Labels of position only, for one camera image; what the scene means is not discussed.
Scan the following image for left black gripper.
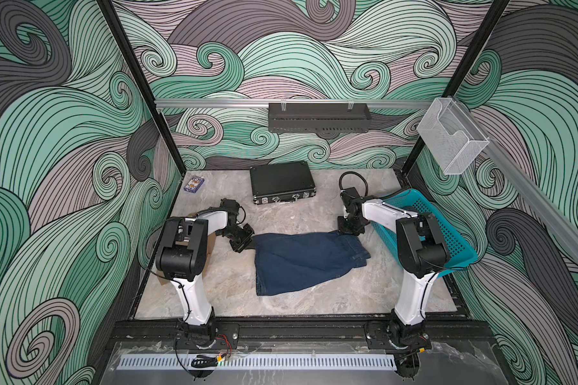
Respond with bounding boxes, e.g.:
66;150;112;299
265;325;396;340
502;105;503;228
218;225;258;253

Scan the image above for dark blue denim skirt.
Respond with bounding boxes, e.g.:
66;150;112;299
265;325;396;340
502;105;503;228
253;230;371;297

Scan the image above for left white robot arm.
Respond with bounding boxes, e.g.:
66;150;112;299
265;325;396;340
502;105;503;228
155;198;255;345

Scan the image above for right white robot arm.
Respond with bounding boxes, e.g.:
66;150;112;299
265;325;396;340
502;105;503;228
337;188;451;351

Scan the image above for black hard case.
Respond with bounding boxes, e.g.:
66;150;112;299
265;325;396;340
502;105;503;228
249;160;316;205

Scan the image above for purple card box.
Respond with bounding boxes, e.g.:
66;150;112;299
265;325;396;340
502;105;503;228
183;176;205;193

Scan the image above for tan brown skirt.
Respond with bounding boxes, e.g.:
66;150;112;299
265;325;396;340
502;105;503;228
155;222;216;282

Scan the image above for teal plastic basket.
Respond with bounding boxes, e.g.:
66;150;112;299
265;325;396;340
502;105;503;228
385;189;478;277

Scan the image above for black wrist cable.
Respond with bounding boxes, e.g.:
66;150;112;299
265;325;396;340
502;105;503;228
338;171;406;201

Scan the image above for grey perforated wall shelf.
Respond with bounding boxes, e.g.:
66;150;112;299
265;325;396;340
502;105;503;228
267;104;372;136

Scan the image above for clear mesh wall holder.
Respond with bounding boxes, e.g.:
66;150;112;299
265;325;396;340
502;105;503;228
417;97;490;176

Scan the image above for aluminium back rail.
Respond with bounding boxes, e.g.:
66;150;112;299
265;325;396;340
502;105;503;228
154;98;433;110

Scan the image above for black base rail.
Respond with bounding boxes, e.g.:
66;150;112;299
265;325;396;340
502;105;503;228
110;312;492;350

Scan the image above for white slotted cable duct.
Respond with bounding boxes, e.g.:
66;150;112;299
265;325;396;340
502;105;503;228
116;353;397;372

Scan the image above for aluminium side rail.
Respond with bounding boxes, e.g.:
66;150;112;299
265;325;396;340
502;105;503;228
458;102;578;265

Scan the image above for black right corner post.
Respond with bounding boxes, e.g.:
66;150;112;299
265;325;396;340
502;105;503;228
398;0;510;177

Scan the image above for black corner post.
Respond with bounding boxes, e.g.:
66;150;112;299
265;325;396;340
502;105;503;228
96;0;186;176
398;0;510;177

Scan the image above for black left corner post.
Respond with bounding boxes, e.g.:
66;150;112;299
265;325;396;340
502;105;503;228
96;0;186;176

